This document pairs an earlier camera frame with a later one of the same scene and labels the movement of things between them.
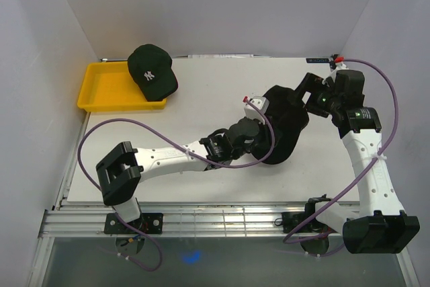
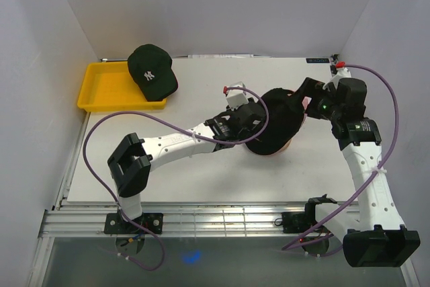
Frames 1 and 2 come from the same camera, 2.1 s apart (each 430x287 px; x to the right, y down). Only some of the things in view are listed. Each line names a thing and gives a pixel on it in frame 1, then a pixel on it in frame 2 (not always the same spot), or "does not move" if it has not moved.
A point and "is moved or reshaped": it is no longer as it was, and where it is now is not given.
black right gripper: (310, 83) does not move
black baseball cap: (289, 117) is moved or reshaped
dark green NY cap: (150, 68) does not move
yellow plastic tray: (109, 87) does not move
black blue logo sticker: (317, 60) does not move
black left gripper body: (264, 138) → (260, 124)
